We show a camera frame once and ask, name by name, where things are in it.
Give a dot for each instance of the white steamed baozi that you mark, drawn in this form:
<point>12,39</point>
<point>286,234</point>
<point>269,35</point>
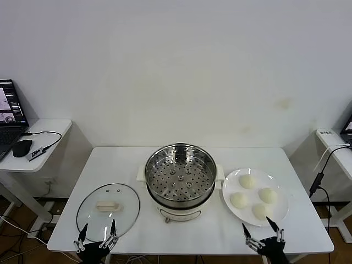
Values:
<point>238,200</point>
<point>267,195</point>
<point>260,211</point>
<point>247,182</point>

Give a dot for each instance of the white side table with adapter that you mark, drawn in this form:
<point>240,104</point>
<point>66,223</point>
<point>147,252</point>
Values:
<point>343,162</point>

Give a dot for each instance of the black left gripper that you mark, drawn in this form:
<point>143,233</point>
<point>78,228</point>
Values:
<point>92,253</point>

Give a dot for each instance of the dark laptop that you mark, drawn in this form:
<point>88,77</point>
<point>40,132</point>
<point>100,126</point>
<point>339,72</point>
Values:
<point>347,129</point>

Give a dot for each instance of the black computer mouse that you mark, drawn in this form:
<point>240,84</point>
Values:
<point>22,148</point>

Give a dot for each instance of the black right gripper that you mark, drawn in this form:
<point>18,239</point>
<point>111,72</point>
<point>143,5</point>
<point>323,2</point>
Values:
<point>273,250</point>

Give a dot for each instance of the white side table with laptop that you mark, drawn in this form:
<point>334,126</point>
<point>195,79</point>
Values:
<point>52,126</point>

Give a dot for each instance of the white round plate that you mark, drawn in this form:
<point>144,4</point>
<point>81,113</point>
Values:
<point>277,187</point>

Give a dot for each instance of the stainless steel steamer basket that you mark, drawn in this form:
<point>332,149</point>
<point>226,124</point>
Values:
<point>152,158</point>

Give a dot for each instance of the black laptop with lit screen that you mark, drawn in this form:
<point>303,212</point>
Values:
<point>11,101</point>

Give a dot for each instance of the cream electric cooker base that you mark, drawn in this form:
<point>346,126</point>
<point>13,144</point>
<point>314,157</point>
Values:
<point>178,213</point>

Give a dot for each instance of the black portable drive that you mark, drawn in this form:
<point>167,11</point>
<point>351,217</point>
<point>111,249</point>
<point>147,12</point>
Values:
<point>35,154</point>

